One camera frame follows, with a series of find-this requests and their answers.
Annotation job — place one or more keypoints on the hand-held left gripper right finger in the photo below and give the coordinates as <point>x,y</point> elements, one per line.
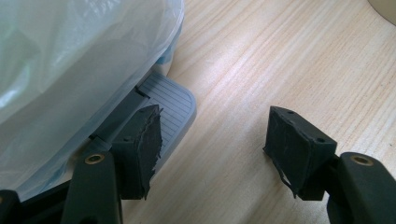
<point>295,149</point>

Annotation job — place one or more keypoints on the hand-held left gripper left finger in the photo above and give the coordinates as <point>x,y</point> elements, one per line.
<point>137,158</point>

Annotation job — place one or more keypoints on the grey bin foot pedal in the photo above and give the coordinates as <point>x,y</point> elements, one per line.
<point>178,104</point>

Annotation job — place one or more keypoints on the white pedal bin with bag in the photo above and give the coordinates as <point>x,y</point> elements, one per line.
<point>77,68</point>

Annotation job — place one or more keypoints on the beige round object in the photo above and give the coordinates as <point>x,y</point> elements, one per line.
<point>384,7</point>

